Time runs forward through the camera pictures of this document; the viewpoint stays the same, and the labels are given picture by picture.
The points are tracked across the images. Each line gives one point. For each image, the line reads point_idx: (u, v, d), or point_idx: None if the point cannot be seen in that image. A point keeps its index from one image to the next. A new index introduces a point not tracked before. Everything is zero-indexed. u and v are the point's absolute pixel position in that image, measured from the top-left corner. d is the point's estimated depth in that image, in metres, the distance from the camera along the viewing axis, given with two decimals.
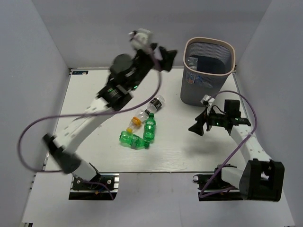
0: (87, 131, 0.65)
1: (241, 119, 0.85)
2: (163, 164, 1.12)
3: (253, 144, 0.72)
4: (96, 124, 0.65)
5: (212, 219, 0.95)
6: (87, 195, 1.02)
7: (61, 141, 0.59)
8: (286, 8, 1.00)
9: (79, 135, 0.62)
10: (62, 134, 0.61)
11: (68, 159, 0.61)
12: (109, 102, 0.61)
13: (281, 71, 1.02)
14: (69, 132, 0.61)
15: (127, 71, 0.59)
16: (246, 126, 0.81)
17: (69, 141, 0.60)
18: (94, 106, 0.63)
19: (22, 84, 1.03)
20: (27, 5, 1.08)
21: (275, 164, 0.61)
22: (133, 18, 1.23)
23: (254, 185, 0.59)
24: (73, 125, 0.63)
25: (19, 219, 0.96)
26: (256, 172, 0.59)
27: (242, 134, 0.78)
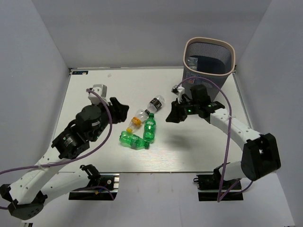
0: (43, 181, 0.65)
1: (214, 104, 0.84)
2: (163, 165, 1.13)
3: (239, 126, 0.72)
4: (52, 172, 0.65)
5: (212, 219, 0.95)
6: (87, 195, 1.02)
7: (14, 195, 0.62)
8: (287, 9, 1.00)
9: (35, 187, 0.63)
10: (17, 186, 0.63)
11: (26, 209, 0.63)
12: (64, 149, 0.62)
13: (281, 72, 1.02)
14: (23, 185, 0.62)
15: (93, 121, 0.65)
16: (223, 110, 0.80)
17: (22, 194, 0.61)
18: (48, 157, 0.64)
19: (22, 84, 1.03)
20: (26, 4, 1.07)
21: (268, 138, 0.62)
22: (133, 18, 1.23)
23: (259, 167, 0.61)
24: (27, 177, 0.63)
25: (19, 219, 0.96)
26: (255, 152, 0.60)
27: (223, 119, 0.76)
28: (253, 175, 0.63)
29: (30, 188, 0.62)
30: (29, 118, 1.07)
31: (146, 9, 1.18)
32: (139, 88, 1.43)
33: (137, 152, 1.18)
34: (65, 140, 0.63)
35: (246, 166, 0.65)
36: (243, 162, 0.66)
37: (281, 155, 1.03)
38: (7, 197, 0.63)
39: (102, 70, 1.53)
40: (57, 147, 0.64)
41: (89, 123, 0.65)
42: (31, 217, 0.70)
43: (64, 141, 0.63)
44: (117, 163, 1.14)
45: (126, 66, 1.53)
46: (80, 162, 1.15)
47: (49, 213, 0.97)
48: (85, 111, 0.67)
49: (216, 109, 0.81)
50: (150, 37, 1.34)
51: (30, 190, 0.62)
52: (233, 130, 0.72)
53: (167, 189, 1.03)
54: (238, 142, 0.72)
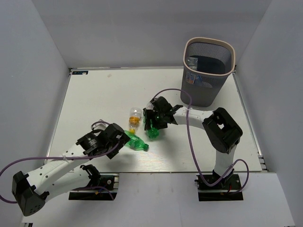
0: (60, 174, 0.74)
1: (173, 108, 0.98)
2: (162, 164, 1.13)
3: (195, 112, 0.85)
4: (69, 168, 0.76)
5: (212, 220, 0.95)
6: (87, 195, 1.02)
7: (32, 182, 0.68)
8: (287, 9, 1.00)
9: (52, 178, 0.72)
10: (36, 174, 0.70)
11: (35, 199, 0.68)
12: (89, 147, 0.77)
13: (280, 71, 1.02)
14: (43, 173, 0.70)
15: (118, 133, 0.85)
16: (182, 108, 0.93)
17: (41, 181, 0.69)
18: (71, 152, 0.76)
19: (22, 85, 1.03)
20: (27, 4, 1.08)
21: (219, 111, 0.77)
22: (133, 18, 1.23)
23: (222, 136, 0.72)
24: (49, 166, 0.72)
25: (19, 219, 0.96)
26: (213, 126, 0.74)
27: (183, 112, 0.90)
28: (224, 147, 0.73)
29: (49, 178, 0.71)
30: (29, 117, 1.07)
31: (146, 9, 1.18)
32: (139, 88, 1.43)
33: (137, 152, 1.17)
34: (90, 140, 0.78)
35: (218, 144, 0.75)
36: (213, 142, 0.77)
37: (281, 155, 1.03)
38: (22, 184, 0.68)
39: (102, 70, 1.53)
40: (81, 145, 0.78)
41: (115, 134, 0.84)
42: (32, 212, 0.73)
43: (90, 140, 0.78)
44: (116, 163, 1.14)
45: (126, 65, 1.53)
46: None
47: (49, 213, 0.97)
48: (115, 125, 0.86)
49: (177, 110, 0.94)
50: (150, 38, 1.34)
51: (48, 180, 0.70)
52: (191, 117, 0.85)
53: (166, 189, 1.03)
54: (200, 125, 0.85)
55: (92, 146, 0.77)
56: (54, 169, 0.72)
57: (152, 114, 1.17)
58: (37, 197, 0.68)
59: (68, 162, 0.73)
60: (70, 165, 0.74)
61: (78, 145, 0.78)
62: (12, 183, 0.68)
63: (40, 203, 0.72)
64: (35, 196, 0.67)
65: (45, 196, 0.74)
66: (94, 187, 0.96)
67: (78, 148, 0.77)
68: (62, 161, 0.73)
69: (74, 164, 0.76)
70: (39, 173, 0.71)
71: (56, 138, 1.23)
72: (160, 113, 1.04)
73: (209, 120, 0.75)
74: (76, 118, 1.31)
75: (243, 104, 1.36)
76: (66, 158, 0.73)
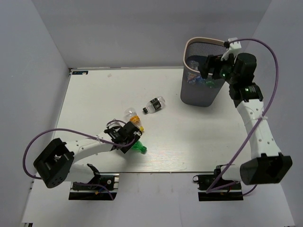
0: (89, 151, 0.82)
1: (251, 90, 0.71)
2: (163, 164, 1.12)
3: (262, 133, 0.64)
4: (98, 148, 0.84)
5: (212, 219, 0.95)
6: (87, 195, 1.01)
7: (71, 149, 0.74)
8: (286, 10, 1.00)
9: (85, 151, 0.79)
10: (73, 144, 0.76)
11: (67, 167, 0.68)
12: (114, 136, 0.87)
13: (281, 72, 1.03)
14: (79, 144, 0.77)
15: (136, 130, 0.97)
16: (257, 103, 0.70)
17: (78, 151, 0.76)
18: (102, 136, 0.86)
19: (22, 85, 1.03)
20: (27, 5, 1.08)
21: (284, 161, 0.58)
22: (133, 19, 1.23)
23: (256, 178, 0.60)
24: (84, 141, 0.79)
25: (19, 218, 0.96)
26: (263, 169, 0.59)
27: (252, 115, 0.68)
28: (247, 180, 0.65)
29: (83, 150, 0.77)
30: (29, 117, 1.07)
31: (146, 9, 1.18)
32: (140, 88, 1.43)
33: (137, 152, 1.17)
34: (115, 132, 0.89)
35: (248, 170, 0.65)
36: (245, 166, 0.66)
37: None
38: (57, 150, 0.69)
39: (102, 70, 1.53)
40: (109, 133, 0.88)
41: (133, 130, 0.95)
42: (52, 187, 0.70)
43: (115, 132, 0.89)
44: (116, 163, 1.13)
45: (126, 65, 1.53)
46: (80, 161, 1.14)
47: (49, 213, 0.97)
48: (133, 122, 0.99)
49: (250, 99, 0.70)
50: (150, 38, 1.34)
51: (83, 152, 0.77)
52: (255, 134, 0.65)
53: (167, 188, 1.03)
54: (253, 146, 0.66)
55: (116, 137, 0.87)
56: (90, 144, 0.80)
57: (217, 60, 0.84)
58: (70, 165, 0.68)
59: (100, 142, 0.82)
60: (100, 145, 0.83)
61: (106, 134, 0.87)
62: (49, 147, 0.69)
63: (63, 176, 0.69)
64: (70, 161, 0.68)
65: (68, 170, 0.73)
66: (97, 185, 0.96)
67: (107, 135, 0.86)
68: (96, 139, 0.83)
69: (101, 146, 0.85)
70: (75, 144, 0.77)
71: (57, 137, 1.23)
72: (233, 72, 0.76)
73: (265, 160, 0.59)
74: (75, 118, 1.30)
75: None
76: (98, 138, 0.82)
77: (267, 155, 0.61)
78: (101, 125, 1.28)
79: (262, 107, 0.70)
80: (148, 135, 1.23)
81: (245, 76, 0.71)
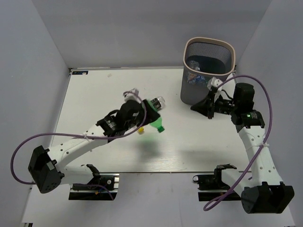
0: (80, 151, 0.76)
1: (253, 116, 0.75)
2: (163, 165, 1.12)
3: (264, 161, 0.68)
4: (90, 145, 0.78)
5: (212, 220, 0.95)
6: (87, 195, 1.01)
7: (53, 157, 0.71)
8: (286, 10, 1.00)
9: (72, 154, 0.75)
10: (57, 149, 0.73)
11: (55, 174, 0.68)
12: (106, 129, 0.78)
13: (281, 71, 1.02)
14: (64, 149, 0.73)
15: (134, 112, 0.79)
16: (258, 128, 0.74)
17: (62, 157, 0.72)
18: (92, 131, 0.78)
19: (22, 84, 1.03)
20: (26, 5, 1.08)
21: (286, 191, 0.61)
22: (133, 19, 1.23)
23: (258, 206, 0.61)
24: (69, 143, 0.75)
25: (19, 219, 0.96)
26: (265, 198, 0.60)
27: (253, 142, 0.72)
28: (247, 207, 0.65)
29: (69, 154, 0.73)
30: (29, 117, 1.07)
31: (146, 9, 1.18)
32: (140, 87, 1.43)
33: (137, 152, 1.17)
34: (109, 123, 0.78)
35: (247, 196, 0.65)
36: (245, 192, 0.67)
37: (280, 155, 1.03)
38: (42, 159, 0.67)
39: (102, 70, 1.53)
40: (101, 126, 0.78)
41: (130, 113, 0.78)
42: (49, 190, 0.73)
43: (109, 122, 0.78)
44: (115, 164, 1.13)
45: (126, 65, 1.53)
46: (80, 162, 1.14)
47: (49, 213, 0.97)
48: (130, 103, 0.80)
49: (252, 126, 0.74)
50: (150, 38, 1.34)
51: (69, 155, 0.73)
52: (256, 161, 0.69)
53: (167, 188, 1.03)
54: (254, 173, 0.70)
55: (111, 129, 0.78)
56: (75, 145, 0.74)
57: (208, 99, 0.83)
58: (57, 172, 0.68)
59: (88, 140, 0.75)
60: (90, 143, 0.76)
61: (98, 127, 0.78)
62: (31, 159, 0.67)
63: (56, 180, 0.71)
64: (54, 170, 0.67)
65: (61, 174, 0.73)
66: (98, 185, 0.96)
67: (97, 129, 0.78)
68: (82, 139, 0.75)
69: (93, 143, 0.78)
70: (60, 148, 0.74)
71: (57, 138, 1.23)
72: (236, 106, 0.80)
73: (266, 189, 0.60)
74: (75, 118, 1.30)
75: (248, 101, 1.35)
76: (86, 136, 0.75)
77: (269, 183, 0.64)
78: None
79: (263, 133, 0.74)
80: (149, 135, 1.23)
81: (245, 104, 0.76)
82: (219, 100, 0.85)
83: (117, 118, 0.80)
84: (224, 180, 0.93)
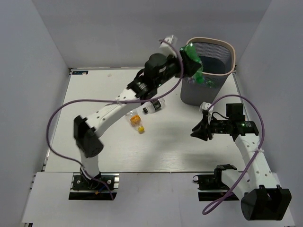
0: (116, 117, 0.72)
1: (247, 124, 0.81)
2: (163, 164, 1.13)
3: (260, 165, 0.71)
4: (126, 110, 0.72)
5: (212, 220, 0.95)
6: (87, 195, 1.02)
7: (92, 124, 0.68)
8: (286, 10, 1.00)
9: (109, 120, 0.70)
10: (93, 117, 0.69)
11: (96, 139, 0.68)
12: (138, 92, 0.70)
13: (281, 71, 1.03)
14: (100, 116, 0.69)
15: (161, 67, 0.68)
16: (253, 136, 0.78)
17: (100, 124, 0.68)
18: (124, 95, 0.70)
19: (22, 84, 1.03)
20: (27, 5, 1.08)
21: (283, 194, 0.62)
22: (133, 19, 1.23)
23: (257, 212, 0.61)
24: (104, 109, 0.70)
25: (19, 219, 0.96)
26: (263, 202, 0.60)
27: (249, 147, 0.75)
28: (247, 214, 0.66)
29: (106, 120, 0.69)
30: (29, 117, 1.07)
31: (146, 9, 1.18)
32: None
33: (137, 152, 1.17)
34: (140, 85, 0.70)
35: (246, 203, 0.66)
36: (244, 198, 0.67)
37: (280, 155, 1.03)
38: (83, 127, 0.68)
39: (103, 70, 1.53)
40: (132, 89, 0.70)
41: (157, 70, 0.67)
42: (94, 154, 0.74)
43: (139, 84, 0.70)
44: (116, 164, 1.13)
45: (126, 65, 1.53)
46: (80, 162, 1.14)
47: (49, 212, 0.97)
48: (155, 58, 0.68)
49: (246, 133, 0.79)
50: (150, 37, 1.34)
51: (106, 122, 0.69)
52: (253, 166, 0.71)
53: (167, 188, 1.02)
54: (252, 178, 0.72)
55: (142, 91, 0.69)
56: (110, 111, 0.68)
57: (202, 128, 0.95)
58: (97, 138, 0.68)
59: (121, 106, 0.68)
60: (123, 109, 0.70)
61: (129, 91, 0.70)
62: (74, 126, 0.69)
63: (99, 145, 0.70)
64: (95, 136, 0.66)
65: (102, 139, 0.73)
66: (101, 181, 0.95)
67: (129, 93, 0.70)
68: (115, 104, 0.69)
69: (128, 108, 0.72)
70: (96, 116, 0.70)
71: (57, 137, 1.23)
72: (228, 122, 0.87)
73: (264, 193, 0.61)
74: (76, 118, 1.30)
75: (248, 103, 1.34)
76: (119, 101, 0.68)
77: (266, 187, 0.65)
78: None
79: (258, 140, 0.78)
80: (149, 135, 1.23)
81: (237, 115, 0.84)
82: (213, 121, 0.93)
83: (146, 77, 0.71)
84: (224, 181, 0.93)
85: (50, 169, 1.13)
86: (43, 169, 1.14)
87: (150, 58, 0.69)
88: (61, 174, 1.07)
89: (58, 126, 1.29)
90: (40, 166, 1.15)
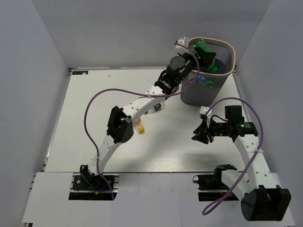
0: (146, 109, 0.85)
1: (246, 126, 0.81)
2: (163, 164, 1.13)
3: (260, 166, 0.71)
4: (154, 103, 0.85)
5: (212, 220, 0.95)
6: (87, 195, 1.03)
7: (128, 113, 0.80)
8: (286, 10, 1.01)
9: (141, 111, 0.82)
10: (128, 108, 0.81)
11: (131, 126, 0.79)
12: (164, 89, 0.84)
13: (280, 71, 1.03)
14: (134, 107, 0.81)
15: (180, 68, 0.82)
16: (253, 137, 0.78)
17: (135, 113, 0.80)
18: (153, 91, 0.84)
19: (22, 84, 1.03)
20: (27, 4, 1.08)
21: (282, 194, 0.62)
22: (133, 18, 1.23)
23: (257, 212, 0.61)
24: (138, 101, 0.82)
25: (19, 219, 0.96)
26: (262, 202, 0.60)
27: (248, 148, 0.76)
28: (247, 214, 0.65)
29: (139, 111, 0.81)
30: (29, 117, 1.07)
31: (146, 9, 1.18)
32: (140, 87, 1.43)
33: (138, 152, 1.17)
34: (164, 83, 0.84)
35: (246, 204, 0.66)
36: (244, 198, 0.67)
37: (280, 155, 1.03)
38: (119, 116, 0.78)
39: (103, 70, 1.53)
40: (159, 86, 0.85)
41: (178, 70, 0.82)
42: (125, 142, 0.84)
43: (164, 82, 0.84)
44: (116, 164, 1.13)
45: (126, 65, 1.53)
46: (80, 162, 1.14)
47: (49, 212, 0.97)
48: (174, 60, 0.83)
49: (246, 134, 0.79)
50: (150, 37, 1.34)
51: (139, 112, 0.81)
52: (252, 166, 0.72)
53: (167, 188, 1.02)
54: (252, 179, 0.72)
55: (168, 88, 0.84)
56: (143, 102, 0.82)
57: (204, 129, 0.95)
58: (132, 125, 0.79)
59: (152, 99, 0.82)
60: (153, 101, 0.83)
61: (156, 87, 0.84)
62: (110, 116, 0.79)
63: (131, 132, 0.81)
64: (130, 124, 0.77)
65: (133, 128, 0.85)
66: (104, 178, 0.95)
67: (157, 89, 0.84)
68: (147, 97, 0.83)
69: (155, 101, 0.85)
70: (130, 107, 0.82)
71: (57, 138, 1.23)
72: (228, 124, 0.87)
73: (263, 193, 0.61)
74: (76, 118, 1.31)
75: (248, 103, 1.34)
76: (149, 95, 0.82)
77: (265, 187, 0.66)
78: (101, 124, 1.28)
79: (257, 140, 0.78)
80: (149, 135, 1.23)
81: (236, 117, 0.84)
82: (212, 124, 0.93)
83: (169, 77, 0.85)
84: (223, 182, 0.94)
85: (50, 169, 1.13)
86: (43, 169, 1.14)
87: (171, 61, 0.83)
88: (61, 174, 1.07)
89: (58, 126, 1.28)
90: (40, 166, 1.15)
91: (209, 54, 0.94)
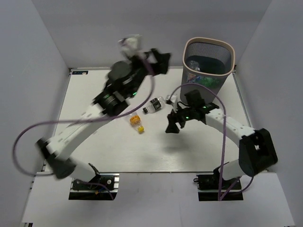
0: (82, 135, 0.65)
1: (208, 105, 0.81)
2: (162, 164, 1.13)
3: (233, 123, 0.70)
4: (92, 128, 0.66)
5: (212, 220, 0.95)
6: (87, 195, 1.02)
7: (54, 148, 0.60)
8: (285, 10, 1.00)
9: (73, 142, 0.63)
10: (55, 140, 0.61)
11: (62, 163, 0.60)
12: (105, 108, 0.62)
13: (280, 71, 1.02)
14: (62, 138, 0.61)
15: (124, 79, 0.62)
16: (217, 110, 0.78)
17: (62, 147, 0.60)
18: (88, 113, 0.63)
19: (22, 85, 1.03)
20: (27, 5, 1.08)
21: (263, 134, 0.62)
22: (133, 19, 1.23)
23: (254, 161, 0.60)
24: (67, 131, 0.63)
25: (19, 219, 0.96)
26: (249, 147, 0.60)
27: (218, 118, 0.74)
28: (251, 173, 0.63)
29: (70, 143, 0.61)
30: (29, 117, 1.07)
31: (146, 9, 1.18)
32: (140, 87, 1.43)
33: (137, 152, 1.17)
34: (107, 98, 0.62)
35: (244, 162, 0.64)
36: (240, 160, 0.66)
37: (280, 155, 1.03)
38: (43, 152, 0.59)
39: (103, 70, 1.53)
40: (98, 103, 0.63)
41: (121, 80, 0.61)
42: (64, 178, 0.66)
43: (107, 98, 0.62)
44: (116, 164, 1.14)
45: None
46: None
47: (49, 212, 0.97)
48: (117, 68, 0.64)
49: (210, 110, 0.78)
50: (150, 37, 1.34)
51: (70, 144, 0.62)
52: (228, 128, 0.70)
53: (167, 188, 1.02)
54: (235, 140, 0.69)
55: (110, 105, 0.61)
56: (75, 131, 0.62)
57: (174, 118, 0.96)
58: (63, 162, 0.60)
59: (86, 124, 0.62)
60: (89, 127, 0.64)
61: (94, 107, 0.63)
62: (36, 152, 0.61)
63: (70, 166, 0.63)
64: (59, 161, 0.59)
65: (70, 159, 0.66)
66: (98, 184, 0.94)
67: (94, 109, 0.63)
68: (79, 123, 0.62)
69: (93, 126, 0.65)
70: (58, 138, 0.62)
71: None
72: (191, 109, 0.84)
73: (247, 140, 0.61)
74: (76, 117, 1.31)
75: (248, 103, 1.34)
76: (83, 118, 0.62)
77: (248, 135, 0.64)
78: None
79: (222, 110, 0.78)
80: (149, 135, 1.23)
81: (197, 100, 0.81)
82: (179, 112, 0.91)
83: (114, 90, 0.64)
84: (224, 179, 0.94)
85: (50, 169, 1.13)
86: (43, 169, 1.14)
87: (112, 70, 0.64)
88: None
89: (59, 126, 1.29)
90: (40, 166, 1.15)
91: (166, 54, 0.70)
